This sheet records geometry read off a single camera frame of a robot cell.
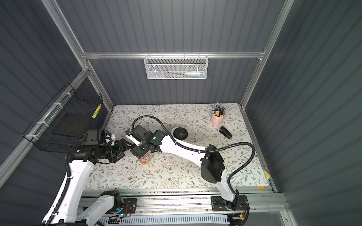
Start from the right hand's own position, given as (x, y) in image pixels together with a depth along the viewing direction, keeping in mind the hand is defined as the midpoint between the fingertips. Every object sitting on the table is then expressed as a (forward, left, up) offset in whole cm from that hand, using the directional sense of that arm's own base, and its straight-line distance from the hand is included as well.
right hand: (139, 148), depth 77 cm
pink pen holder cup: (+28, -48, -11) cm, 57 cm away
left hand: (-2, +4, +2) cm, 5 cm away
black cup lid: (+10, -23, 0) cm, 25 cm away
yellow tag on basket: (+15, +27, +9) cm, 33 cm away
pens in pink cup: (+32, -49, -4) cm, 59 cm away
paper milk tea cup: (-2, -2, -9) cm, 10 cm away
